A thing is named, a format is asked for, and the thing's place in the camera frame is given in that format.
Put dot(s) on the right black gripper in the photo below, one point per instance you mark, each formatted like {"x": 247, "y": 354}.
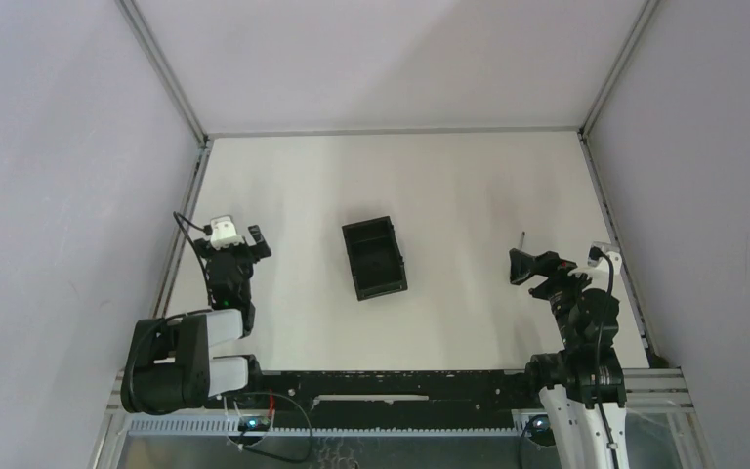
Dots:
{"x": 524, "y": 265}

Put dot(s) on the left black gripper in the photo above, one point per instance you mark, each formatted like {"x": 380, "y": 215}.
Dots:
{"x": 233, "y": 252}

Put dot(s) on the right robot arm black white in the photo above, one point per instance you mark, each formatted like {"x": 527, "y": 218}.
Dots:
{"x": 582, "y": 386}

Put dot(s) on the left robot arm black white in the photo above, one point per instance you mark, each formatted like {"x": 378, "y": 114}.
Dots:
{"x": 171, "y": 365}

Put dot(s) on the black plastic bin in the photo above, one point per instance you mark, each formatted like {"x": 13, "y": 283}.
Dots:
{"x": 376, "y": 264}

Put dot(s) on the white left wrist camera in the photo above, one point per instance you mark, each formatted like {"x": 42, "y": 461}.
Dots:
{"x": 222, "y": 233}

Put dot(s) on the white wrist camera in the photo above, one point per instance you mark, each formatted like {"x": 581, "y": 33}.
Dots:
{"x": 605, "y": 258}
{"x": 222, "y": 233}

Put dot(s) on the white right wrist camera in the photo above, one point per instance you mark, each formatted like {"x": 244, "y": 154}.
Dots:
{"x": 605, "y": 258}

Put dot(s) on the black mounting rail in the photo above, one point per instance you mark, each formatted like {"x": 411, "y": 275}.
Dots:
{"x": 438, "y": 400}

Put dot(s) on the aluminium frame base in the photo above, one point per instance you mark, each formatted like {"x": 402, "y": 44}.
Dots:
{"x": 239, "y": 430}

